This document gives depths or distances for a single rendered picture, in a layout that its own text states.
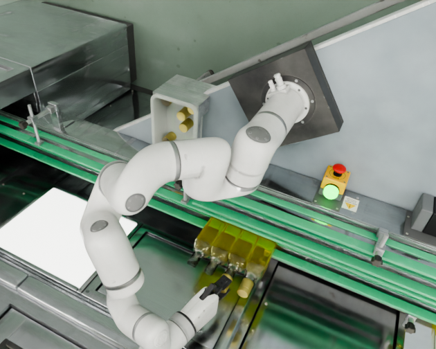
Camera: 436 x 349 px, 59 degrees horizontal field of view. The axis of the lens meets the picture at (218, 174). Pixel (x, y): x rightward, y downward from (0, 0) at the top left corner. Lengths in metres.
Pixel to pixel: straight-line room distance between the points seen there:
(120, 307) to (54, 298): 0.37
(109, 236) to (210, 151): 0.26
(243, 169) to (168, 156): 0.19
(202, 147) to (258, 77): 0.38
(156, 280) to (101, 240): 0.54
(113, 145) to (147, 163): 0.80
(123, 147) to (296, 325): 0.88
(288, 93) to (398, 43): 0.28
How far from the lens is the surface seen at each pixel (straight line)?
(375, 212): 1.25
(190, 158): 0.78
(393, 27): 1.07
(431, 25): 1.06
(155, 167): 0.75
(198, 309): 1.04
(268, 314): 1.30
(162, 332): 0.94
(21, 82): 1.78
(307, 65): 1.06
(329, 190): 1.18
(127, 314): 0.99
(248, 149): 0.84
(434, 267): 1.21
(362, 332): 1.36
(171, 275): 1.31
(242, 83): 1.14
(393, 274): 1.23
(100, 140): 1.56
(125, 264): 0.83
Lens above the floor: 1.78
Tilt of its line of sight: 46 degrees down
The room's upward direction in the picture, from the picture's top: 142 degrees counter-clockwise
